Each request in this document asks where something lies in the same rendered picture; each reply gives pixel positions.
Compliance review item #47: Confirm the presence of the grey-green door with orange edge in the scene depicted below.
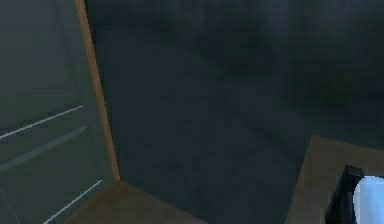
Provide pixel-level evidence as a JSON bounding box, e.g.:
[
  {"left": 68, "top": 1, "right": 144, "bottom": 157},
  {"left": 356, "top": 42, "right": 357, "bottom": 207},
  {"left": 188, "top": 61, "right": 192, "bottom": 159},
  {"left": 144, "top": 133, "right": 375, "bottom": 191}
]
[{"left": 0, "top": 0, "right": 121, "bottom": 224}]

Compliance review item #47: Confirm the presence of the pale blue rounded object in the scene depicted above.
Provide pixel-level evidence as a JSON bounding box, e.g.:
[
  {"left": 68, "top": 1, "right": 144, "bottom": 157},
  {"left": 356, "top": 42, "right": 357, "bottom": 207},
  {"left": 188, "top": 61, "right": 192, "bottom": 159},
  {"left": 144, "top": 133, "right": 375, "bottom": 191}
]
[{"left": 352, "top": 175, "right": 384, "bottom": 224}]

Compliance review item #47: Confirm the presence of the black rounded post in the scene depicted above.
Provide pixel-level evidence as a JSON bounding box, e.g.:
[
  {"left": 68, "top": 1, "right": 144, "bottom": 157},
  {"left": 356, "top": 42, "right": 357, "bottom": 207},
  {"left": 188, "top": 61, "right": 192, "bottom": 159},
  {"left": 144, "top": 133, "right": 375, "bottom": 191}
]
[{"left": 324, "top": 164, "right": 365, "bottom": 224}]

